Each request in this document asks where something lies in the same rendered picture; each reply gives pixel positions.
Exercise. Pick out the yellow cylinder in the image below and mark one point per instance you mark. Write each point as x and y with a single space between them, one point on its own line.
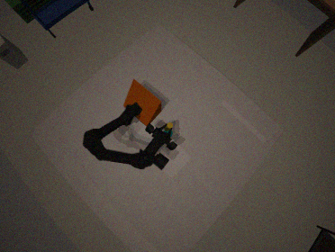
168 127

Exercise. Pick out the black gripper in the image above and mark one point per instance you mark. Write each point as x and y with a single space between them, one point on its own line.
170 145

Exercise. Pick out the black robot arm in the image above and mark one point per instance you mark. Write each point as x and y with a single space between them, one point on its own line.
92 142

